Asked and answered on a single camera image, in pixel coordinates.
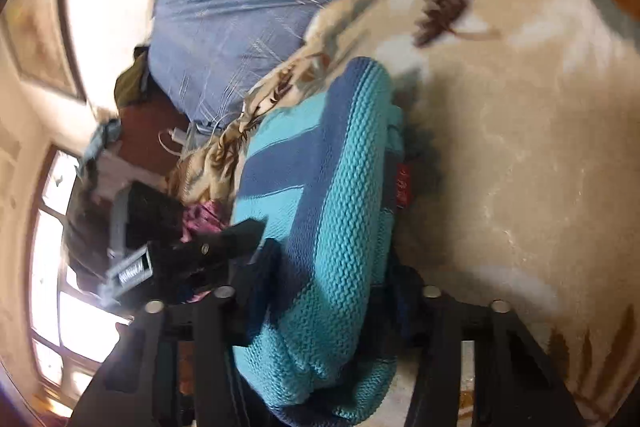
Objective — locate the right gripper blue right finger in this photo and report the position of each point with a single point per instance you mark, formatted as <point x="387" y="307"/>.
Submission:
<point x="515" y="383"/>

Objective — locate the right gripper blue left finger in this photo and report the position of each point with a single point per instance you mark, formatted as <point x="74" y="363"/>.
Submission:
<point x="173" y="363"/>

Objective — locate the light blue cloth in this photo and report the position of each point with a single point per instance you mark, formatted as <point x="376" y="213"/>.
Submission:
<point x="107" y="133"/>

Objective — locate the teal blue striped kids sweater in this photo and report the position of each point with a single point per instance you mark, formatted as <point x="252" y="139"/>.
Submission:
<point x="322" y="177"/>

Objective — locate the pink floral garment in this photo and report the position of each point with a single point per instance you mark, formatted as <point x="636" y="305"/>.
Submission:
<point x="198" y="220"/>

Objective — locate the white phone charger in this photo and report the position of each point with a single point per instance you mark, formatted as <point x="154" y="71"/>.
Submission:
<point x="178" y="136"/>

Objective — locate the beige leaf pattern blanket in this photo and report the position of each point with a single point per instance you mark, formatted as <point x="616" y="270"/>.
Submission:
<point x="523" y="140"/>

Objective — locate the framed wall picture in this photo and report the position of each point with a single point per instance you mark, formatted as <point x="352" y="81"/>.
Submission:
<point x="39" y="43"/>

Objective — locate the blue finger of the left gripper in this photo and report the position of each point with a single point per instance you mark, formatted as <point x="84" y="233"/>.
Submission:
<point x="235" y="236"/>

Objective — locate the olive green garment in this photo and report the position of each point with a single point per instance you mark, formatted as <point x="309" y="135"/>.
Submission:
<point x="132" y="85"/>

